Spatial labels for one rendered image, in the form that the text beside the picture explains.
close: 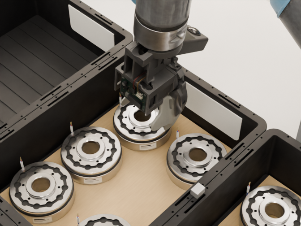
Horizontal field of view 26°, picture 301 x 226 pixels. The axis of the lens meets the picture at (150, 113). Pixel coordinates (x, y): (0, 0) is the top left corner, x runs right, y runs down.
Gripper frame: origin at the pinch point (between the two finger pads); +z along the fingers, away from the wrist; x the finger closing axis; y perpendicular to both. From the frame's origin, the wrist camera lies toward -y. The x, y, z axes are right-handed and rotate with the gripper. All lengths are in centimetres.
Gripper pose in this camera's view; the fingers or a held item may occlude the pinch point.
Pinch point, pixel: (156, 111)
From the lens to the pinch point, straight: 110.3
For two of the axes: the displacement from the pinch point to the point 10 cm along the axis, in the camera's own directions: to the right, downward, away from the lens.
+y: -6.9, 5.4, -4.8
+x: 7.2, 5.8, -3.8
